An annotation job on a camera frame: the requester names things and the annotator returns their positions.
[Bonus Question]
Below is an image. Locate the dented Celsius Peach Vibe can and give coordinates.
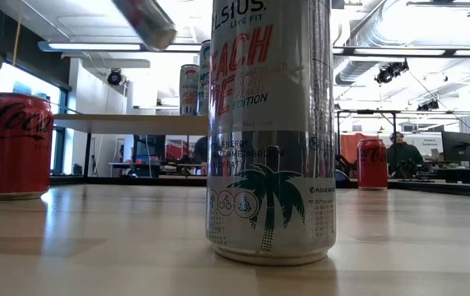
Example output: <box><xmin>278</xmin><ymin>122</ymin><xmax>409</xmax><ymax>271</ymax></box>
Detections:
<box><xmin>179</xmin><ymin>64</ymin><xmax>200</xmax><ymax>117</ymax></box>

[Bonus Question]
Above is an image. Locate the round black speaker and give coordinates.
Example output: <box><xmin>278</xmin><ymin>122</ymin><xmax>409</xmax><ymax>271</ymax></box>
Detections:
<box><xmin>106</xmin><ymin>68</ymin><xmax>123</xmax><ymax>86</ymax></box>

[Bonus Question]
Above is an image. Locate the black metal workstation frame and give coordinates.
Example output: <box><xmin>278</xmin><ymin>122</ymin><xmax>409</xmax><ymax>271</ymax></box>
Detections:
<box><xmin>336</xmin><ymin>109</ymin><xmax>401</xmax><ymax>178</ymax></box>

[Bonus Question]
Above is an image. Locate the person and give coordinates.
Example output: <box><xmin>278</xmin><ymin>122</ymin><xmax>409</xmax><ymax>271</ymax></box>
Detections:
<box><xmin>385</xmin><ymin>131</ymin><xmax>425</xmax><ymax>178</ymax></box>
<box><xmin>192</xmin><ymin>135</ymin><xmax>210</xmax><ymax>164</ymax></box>

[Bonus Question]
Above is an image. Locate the red Coca-Cola can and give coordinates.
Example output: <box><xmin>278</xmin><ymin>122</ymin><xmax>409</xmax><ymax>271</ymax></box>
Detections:
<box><xmin>0</xmin><ymin>93</ymin><xmax>54</xmax><ymax>201</ymax></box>
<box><xmin>357</xmin><ymin>138</ymin><xmax>389</xmax><ymax>191</ymax></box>

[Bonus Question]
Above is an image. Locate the white printed sign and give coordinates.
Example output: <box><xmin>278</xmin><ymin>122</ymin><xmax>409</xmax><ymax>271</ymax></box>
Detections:
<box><xmin>407</xmin><ymin>132</ymin><xmax>444</xmax><ymax>160</ymax></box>

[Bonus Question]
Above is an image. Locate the black spotlight cluster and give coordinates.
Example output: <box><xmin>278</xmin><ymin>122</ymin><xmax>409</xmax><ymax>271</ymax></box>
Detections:
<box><xmin>376</xmin><ymin>58</ymin><xmax>409</xmax><ymax>85</ymax></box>
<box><xmin>417</xmin><ymin>98</ymin><xmax>440</xmax><ymax>112</ymax></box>

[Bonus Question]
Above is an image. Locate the cluttered workbench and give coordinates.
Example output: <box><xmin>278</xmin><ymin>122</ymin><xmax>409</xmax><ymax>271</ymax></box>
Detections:
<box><xmin>109</xmin><ymin>160</ymin><xmax>204</xmax><ymax>178</ymax></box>

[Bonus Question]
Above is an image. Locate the black ceiling beam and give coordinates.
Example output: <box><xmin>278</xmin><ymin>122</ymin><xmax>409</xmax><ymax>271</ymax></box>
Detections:
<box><xmin>332</xmin><ymin>45</ymin><xmax>470</xmax><ymax>58</ymax></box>

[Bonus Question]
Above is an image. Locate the thin yellow cable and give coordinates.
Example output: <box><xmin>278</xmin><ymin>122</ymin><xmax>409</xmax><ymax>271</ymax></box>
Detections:
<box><xmin>12</xmin><ymin>0</ymin><xmax>25</xmax><ymax>67</ymax></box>

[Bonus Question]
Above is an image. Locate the silver ventilation duct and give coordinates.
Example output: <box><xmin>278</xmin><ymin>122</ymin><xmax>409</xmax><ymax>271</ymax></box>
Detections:
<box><xmin>334</xmin><ymin>0</ymin><xmax>425</xmax><ymax>86</ymax></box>

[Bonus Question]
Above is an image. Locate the black computer monitor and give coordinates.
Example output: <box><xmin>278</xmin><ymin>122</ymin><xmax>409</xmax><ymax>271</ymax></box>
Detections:
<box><xmin>442</xmin><ymin>131</ymin><xmax>470</xmax><ymax>164</ymax></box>

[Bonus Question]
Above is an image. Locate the red cloth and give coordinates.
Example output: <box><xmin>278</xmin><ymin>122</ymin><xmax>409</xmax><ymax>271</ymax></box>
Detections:
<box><xmin>340</xmin><ymin>132</ymin><xmax>379</xmax><ymax>165</ymax></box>

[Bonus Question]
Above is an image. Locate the black aluminium table frame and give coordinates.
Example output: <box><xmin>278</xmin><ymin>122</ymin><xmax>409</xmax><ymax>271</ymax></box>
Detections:
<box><xmin>49</xmin><ymin>175</ymin><xmax>470</xmax><ymax>199</ymax></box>

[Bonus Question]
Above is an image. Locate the wooden shelf with black legs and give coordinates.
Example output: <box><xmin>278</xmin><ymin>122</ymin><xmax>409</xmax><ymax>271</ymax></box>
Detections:
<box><xmin>53</xmin><ymin>113</ymin><xmax>210</xmax><ymax>182</ymax></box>

